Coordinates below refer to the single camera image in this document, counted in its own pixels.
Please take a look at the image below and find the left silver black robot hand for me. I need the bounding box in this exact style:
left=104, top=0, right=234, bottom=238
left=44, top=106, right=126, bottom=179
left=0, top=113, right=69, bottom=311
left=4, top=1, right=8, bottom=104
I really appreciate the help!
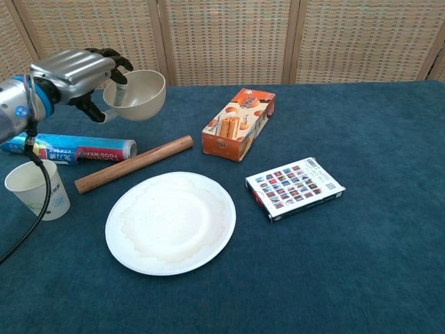
left=29, top=47, right=135, bottom=124

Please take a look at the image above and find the off-white bowl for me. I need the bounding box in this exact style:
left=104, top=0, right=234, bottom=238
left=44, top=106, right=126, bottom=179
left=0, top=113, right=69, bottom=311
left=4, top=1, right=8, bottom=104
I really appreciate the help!
left=102, top=69, right=167, bottom=122

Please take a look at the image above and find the white printed paper cup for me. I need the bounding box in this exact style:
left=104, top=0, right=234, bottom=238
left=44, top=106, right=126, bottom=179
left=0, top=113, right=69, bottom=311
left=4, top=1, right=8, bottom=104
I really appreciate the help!
left=4, top=159, right=71, bottom=221

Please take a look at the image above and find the white paper plate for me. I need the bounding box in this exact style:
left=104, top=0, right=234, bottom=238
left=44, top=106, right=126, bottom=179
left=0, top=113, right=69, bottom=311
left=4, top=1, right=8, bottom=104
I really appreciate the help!
left=105, top=170, right=237, bottom=277

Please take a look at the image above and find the blue food wrap roll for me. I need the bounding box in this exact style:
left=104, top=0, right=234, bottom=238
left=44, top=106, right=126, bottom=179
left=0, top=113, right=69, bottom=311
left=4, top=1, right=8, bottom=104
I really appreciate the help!
left=0, top=132, right=138, bottom=166

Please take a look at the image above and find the wooden rolling pin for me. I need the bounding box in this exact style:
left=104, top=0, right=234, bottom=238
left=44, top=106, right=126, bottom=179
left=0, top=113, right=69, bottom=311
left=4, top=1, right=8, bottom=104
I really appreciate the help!
left=74, top=135, right=194, bottom=195

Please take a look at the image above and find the woven bamboo folding screen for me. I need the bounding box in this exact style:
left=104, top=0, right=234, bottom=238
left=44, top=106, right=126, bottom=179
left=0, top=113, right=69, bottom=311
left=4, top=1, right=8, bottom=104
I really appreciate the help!
left=0, top=0, right=445, bottom=93

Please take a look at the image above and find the orange biscuit roll box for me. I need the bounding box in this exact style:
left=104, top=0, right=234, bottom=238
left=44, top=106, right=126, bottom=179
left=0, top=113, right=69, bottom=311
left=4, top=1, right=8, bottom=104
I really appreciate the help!
left=201, top=87, right=277, bottom=164

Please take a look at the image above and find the white picture grid card box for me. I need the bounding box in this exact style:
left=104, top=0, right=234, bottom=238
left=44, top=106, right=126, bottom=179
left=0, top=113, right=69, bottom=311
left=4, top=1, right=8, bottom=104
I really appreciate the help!
left=245, top=157, right=346, bottom=223

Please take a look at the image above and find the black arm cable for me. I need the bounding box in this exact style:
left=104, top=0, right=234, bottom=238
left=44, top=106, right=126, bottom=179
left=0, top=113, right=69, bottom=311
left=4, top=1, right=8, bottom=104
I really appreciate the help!
left=0, top=74, right=52, bottom=265

